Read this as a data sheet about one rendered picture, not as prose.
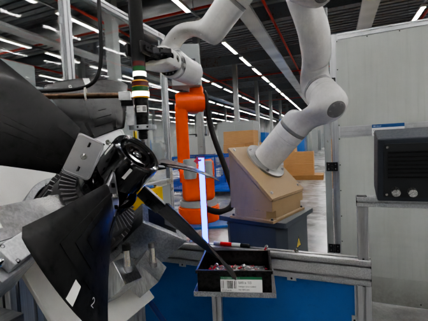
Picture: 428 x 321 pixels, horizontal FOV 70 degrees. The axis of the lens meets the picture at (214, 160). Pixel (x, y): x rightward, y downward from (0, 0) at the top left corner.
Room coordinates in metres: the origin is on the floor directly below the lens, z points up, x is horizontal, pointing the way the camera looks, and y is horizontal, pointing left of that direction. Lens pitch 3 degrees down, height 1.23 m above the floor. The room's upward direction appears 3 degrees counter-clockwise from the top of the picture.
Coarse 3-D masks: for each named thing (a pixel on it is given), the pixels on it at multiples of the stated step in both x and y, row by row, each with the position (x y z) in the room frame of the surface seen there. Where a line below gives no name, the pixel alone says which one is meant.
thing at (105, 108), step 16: (64, 80) 0.87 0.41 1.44; (80, 80) 0.89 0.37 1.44; (112, 80) 0.94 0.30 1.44; (64, 112) 0.81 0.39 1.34; (80, 112) 0.81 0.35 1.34; (96, 112) 0.81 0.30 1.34; (112, 112) 0.82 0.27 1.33; (80, 128) 0.78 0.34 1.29; (96, 128) 0.79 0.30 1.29; (112, 128) 0.79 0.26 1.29
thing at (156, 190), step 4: (152, 188) 1.21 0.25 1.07; (156, 188) 1.23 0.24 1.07; (160, 188) 1.25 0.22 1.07; (136, 192) 1.20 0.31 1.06; (156, 192) 1.22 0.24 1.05; (160, 192) 1.25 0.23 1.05; (160, 196) 1.25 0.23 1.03; (136, 200) 1.20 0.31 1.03; (140, 200) 1.19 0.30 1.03; (136, 204) 1.20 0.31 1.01; (140, 204) 1.19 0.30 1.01; (132, 208) 1.21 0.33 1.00; (136, 208) 1.20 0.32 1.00
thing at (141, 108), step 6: (138, 102) 0.79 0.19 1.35; (144, 102) 0.79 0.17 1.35; (138, 108) 0.79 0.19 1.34; (144, 108) 0.79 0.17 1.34; (138, 114) 0.79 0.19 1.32; (144, 114) 0.79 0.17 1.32; (138, 120) 0.79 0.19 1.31; (144, 120) 0.79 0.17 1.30; (138, 132) 0.80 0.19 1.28; (144, 132) 0.79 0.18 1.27; (138, 138) 0.80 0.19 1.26; (144, 138) 0.80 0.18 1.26
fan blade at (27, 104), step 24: (0, 72) 0.58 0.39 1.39; (0, 96) 0.56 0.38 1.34; (24, 96) 0.59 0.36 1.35; (0, 120) 0.56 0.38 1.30; (24, 120) 0.58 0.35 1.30; (48, 120) 0.61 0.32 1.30; (72, 120) 0.65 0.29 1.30; (0, 144) 0.55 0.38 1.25; (24, 144) 0.58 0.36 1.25; (48, 144) 0.61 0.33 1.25; (72, 144) 0.64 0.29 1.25; (24, 168) 0.58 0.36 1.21; (48, 168) 0.61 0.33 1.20
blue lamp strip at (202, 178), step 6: (204, 180) 1.12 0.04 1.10; (204, 186) 1.12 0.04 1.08; (204, 192) 1.12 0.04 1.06; (204, 198) 1.12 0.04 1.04; (204, 204) 1.12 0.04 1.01; (204, 210) 1.12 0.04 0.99; (204, 216) 1.12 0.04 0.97; (204, 222) 1.12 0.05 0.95; (204, 228) 1.12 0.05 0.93; (204, 234) 1.12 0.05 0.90
